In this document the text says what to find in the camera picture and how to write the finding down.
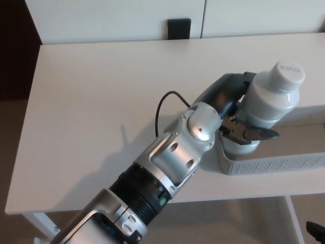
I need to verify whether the black rectangular cabinet handle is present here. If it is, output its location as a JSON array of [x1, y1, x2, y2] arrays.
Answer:
[[167, 18, 192, 40]]

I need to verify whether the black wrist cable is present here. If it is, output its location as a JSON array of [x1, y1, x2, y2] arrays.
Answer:
[[154, 91, 192, 138]]

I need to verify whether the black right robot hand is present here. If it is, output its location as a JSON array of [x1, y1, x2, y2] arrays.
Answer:
[[305, 221, 325, 244]]

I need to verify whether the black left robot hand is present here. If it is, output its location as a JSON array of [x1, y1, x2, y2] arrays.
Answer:
[[191, 72, 280, 147]]

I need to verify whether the white desk leg frame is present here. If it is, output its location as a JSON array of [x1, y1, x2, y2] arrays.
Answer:
[[23, 211, 64, 244], [285, 195, 306, 244]]

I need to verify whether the white plastic bottle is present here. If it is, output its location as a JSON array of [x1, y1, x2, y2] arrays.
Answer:
[[222, 59, 306, 156]]

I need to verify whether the dark brown panel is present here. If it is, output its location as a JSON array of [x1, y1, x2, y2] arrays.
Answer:
[[0, 0, 43, 101]]

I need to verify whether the grey mesh tray container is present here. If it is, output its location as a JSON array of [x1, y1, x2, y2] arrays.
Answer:
[[215, 104, 325, 177]]

